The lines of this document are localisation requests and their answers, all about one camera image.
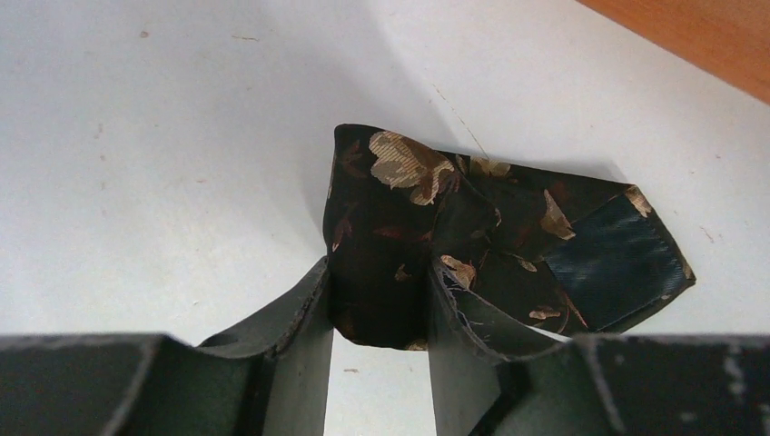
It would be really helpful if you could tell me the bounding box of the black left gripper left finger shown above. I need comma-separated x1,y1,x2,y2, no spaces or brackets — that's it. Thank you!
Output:
1,260,333,435

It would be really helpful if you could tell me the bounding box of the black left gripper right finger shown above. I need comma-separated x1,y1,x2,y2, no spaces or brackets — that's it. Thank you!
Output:
428,261,769,435

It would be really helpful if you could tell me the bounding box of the black gold floral tie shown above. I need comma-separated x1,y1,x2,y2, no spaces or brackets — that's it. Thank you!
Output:
323,124,696,357

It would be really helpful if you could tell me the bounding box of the wooden compartment tray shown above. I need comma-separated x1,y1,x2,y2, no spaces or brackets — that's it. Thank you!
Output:
581,0,769,104

